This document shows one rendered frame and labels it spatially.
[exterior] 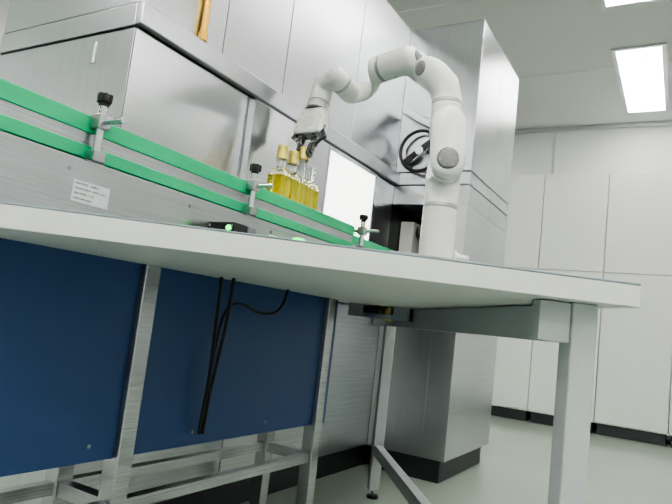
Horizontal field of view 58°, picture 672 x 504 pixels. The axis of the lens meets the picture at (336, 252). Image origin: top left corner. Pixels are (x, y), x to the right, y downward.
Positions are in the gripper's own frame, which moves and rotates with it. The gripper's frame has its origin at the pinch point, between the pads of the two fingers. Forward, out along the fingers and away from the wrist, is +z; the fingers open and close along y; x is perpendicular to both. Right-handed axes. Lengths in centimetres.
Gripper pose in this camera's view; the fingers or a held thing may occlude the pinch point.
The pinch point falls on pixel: (304, 150)
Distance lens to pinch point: 199.1
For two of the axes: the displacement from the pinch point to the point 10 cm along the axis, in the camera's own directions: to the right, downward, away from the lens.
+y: 8.5, 0.4, -5.2
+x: 4.6, 4.1, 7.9
